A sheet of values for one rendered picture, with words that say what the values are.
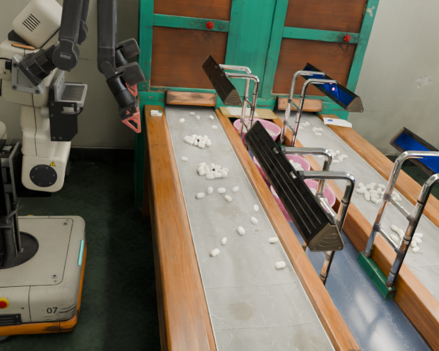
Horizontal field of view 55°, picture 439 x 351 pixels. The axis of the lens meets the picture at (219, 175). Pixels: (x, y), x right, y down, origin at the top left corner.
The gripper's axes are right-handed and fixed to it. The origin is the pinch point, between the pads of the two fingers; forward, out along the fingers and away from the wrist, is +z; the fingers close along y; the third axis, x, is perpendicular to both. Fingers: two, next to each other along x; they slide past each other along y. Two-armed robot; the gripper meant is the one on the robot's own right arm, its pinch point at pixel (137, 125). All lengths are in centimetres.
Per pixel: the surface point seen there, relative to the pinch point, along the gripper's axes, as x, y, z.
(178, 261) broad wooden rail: 1, -50, 26
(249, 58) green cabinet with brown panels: -63, 94, 23
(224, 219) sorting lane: -15.9, -24.3, 36.9
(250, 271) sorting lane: -18, -53, 38
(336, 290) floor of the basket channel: -41, -57, 57
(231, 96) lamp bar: -37.8, 14.9, 9.8
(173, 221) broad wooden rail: -0.1, -28.9, 26.0
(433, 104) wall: -222, 173, 155
